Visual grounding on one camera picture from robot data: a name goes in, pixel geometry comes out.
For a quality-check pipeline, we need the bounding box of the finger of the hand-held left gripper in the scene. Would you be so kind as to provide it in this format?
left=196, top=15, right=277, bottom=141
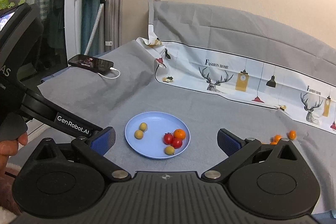
left=39, top=101, right=104, bottom=138

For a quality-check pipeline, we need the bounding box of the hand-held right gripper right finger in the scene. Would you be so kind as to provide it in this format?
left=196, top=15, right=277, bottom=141
left=201, top=128, right=300, bottom=182

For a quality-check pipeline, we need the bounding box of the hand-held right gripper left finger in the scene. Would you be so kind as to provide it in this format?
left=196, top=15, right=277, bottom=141
left=33, top=126, right=132, bottom=182

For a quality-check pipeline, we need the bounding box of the blue plate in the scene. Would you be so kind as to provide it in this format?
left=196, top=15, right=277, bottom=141
left=124, top=112, right=191, bottom=160

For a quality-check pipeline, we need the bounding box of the person's left forearm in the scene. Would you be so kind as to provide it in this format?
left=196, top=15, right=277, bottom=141
left=0, top=158, right=23, bottom=216

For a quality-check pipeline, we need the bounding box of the person's left hand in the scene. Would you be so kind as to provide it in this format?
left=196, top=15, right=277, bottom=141
left=0, top=132, right=28, bottom=180

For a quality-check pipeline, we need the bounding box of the black smartphone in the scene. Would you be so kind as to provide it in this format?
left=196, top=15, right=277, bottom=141
left=68, top=54, right=114, bottom=73

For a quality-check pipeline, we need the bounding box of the white deer printed cloth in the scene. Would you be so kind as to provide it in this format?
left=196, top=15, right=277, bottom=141
left=135, top=0, right=336, bottom=135

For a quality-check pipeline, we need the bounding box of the teal curtain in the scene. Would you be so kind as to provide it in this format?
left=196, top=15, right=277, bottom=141
left=81, top=0, right=105, bottom=54

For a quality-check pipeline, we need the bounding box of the grey curtain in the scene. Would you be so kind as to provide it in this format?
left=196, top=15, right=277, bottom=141
left=104, top=0, right=128, bottom=52

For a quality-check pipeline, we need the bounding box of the white round frame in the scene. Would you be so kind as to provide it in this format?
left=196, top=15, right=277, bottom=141
left=64, top=0, right=87, bottom=56

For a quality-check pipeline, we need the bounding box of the white charging cable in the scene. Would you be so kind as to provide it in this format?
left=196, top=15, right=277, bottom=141
left=98, top=67, right=121, bottom=80

